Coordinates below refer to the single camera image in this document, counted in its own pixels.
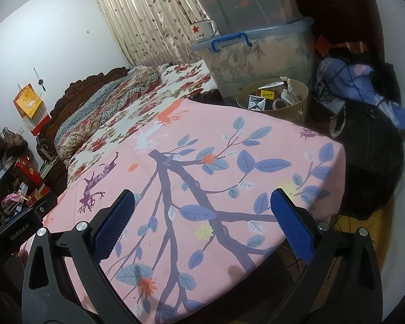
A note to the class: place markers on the red yellow wall calendar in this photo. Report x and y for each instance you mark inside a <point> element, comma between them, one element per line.
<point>28,103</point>

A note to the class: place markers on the dark wooden nightstand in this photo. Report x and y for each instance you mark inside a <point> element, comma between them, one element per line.
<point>54,175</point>

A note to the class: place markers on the beige leaf print curtain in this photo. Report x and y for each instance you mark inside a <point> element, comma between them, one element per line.
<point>148,17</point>

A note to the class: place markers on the floral quilt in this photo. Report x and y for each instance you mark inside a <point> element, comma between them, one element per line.
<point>114,98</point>

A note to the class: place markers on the beige round bin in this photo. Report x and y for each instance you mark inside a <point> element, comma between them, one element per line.
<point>290,111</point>

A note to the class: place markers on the dark brown door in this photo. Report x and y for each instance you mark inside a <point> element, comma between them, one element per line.
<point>334,6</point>

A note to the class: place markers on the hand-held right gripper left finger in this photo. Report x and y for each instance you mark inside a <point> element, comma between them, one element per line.
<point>114,222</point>

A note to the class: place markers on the white red snack packet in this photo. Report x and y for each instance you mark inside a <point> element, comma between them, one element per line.
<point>292,96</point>

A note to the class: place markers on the pink cloth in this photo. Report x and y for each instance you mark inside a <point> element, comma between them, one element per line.
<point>11,200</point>

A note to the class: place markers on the purple clothes pile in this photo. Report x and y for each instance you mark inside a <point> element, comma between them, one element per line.
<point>344,77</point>

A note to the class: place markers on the white enamel mug red star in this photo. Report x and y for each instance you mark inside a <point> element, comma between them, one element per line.
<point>200,30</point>

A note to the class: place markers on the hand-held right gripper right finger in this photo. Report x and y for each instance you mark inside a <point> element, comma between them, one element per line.
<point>292,226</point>

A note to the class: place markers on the floral bed with wooden headboard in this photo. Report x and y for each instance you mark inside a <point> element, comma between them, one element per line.
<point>185,81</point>

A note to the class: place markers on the clear storage box teal lid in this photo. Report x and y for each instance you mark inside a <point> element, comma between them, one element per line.
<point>249,3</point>

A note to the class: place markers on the brown paper bag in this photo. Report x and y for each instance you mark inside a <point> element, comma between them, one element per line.
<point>37,195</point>

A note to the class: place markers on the black bag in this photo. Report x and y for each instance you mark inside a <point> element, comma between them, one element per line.
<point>371,155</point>

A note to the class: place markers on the hanging wall ornament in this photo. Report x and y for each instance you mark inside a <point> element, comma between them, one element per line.
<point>40,82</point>

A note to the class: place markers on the brown handbag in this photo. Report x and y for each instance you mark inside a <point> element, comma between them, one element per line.
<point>15,141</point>

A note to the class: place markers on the carved wooden headboard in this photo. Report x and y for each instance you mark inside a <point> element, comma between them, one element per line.
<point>84,84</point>

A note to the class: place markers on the pink leaf print blanket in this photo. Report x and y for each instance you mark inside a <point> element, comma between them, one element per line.
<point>195,175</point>

